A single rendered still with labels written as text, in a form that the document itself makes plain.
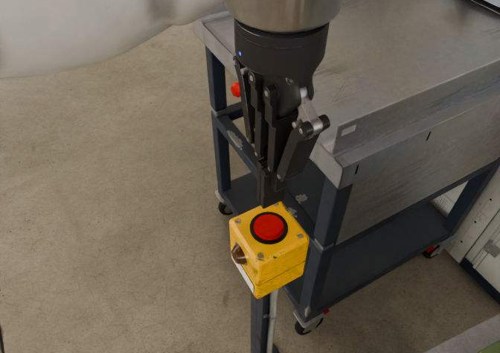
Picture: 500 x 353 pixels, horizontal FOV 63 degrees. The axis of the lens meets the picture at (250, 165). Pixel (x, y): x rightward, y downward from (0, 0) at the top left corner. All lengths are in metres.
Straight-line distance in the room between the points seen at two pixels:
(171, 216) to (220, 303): 0.42
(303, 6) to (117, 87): 2.13
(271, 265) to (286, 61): 0.29
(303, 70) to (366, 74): 0.59
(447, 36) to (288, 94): 0.80
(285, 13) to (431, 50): 0.77
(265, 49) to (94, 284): 1.37
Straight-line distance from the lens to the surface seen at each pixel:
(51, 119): 2.29
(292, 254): 0.55
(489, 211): 1.51
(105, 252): 1.66
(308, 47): 0.32
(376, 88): 0.88
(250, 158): 1.14
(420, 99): 0.79
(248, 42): 0.32
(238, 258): 0.55
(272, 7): 0.29
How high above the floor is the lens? 1.35
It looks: 47 degrees down
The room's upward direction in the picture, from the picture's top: straight up
